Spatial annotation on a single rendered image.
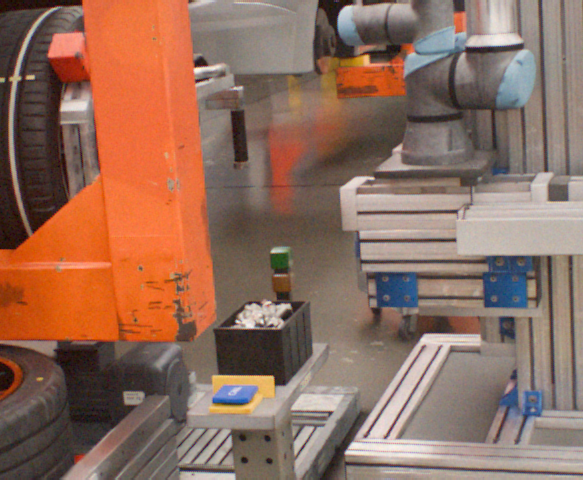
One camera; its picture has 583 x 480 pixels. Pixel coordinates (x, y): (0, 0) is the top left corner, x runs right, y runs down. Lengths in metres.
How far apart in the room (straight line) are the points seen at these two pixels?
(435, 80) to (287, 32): 3.13
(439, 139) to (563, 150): 0.30
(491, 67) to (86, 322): 0.95
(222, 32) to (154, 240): 3.11
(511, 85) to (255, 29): 3.17
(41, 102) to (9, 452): 0.86
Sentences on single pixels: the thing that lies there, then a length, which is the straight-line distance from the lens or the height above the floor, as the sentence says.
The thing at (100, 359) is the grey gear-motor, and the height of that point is 0.40.
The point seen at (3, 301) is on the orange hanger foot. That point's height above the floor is 0.61.
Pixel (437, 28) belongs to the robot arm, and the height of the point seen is 1.11.
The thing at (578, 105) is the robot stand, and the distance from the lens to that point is 2.72.
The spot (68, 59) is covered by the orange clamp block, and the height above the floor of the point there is 1.07.
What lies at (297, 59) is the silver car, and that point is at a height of 0.81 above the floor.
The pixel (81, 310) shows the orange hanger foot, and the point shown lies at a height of 0.59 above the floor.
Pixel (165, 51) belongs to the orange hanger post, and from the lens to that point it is 2.43.
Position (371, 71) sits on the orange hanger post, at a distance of 6.62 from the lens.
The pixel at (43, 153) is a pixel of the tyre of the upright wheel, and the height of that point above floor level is 0.88.
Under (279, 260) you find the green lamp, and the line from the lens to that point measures 2.62.
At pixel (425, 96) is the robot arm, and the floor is 0.96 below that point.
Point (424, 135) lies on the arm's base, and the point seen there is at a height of 0.88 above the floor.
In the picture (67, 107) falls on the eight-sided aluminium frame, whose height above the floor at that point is 0.97.
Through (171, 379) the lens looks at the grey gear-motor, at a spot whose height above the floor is 0.36.
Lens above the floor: 1.24
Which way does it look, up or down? 12 degrees down
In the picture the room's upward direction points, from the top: 4 degrees counter-clockwise
